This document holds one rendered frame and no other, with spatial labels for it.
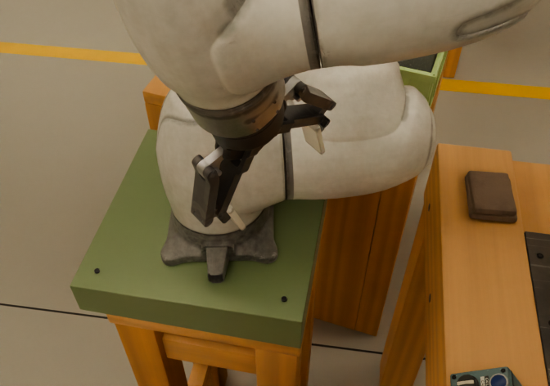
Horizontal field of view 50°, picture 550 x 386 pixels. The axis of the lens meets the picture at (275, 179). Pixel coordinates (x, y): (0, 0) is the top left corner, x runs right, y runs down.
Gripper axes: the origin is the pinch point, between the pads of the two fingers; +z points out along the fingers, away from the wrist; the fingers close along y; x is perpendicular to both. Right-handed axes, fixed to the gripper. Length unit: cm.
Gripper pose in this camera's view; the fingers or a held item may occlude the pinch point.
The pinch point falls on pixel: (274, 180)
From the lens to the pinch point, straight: 72.1
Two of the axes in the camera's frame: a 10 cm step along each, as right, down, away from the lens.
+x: -6.8, -6.3, 3.8
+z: 1.6, 3.7, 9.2
